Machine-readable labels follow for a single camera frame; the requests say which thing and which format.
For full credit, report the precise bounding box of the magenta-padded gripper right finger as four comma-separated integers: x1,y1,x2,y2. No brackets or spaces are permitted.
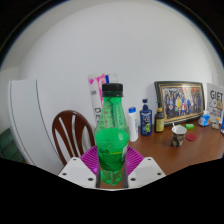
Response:
123,145,167,189

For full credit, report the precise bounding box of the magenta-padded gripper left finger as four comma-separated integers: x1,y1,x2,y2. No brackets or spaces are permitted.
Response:
58,145,100,189

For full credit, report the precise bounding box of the green plastic drink bottle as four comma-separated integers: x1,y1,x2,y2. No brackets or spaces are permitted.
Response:
94,82,130,186

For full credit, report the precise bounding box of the white bottle with blue cap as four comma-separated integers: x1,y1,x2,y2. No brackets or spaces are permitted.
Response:
127,106,139,143

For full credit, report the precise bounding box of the patterned dark paper cup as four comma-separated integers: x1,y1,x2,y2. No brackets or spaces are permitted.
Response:
171,123,188,148

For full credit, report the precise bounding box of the blue pump bottle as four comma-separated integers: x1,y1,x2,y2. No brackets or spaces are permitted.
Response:
139,98,153,136

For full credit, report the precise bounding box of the amber pump bottle yellow label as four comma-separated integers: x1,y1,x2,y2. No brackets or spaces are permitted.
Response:
154,106,166,133

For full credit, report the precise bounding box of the dark brown wooden chair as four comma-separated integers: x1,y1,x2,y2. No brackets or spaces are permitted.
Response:
51,110,97,167

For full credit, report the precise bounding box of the flat round red coaster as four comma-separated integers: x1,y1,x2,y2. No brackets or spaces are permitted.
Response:
185,132,198,142

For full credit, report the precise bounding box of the white refrigerator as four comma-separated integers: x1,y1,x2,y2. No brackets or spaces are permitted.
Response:
7,78,66,176

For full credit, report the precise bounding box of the green crate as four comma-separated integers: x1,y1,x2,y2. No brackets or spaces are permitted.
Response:
0,128,26,164

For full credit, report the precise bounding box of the pink and white tall box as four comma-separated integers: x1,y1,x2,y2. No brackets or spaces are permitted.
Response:
87,73,109,126

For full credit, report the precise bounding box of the framed group picture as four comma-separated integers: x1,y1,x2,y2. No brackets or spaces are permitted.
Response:
153,80,206,127

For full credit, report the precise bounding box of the blue tissue pack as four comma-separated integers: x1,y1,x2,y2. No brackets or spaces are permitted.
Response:
197,110,212,127

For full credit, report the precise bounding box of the small wrapped snack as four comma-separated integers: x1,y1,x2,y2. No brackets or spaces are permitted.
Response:
210,121,221,131

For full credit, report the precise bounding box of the white tall box green edge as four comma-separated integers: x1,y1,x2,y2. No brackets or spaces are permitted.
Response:
105,73,119,85

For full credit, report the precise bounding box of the white gift sign card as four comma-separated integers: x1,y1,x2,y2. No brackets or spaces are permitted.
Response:
205,82,224,125

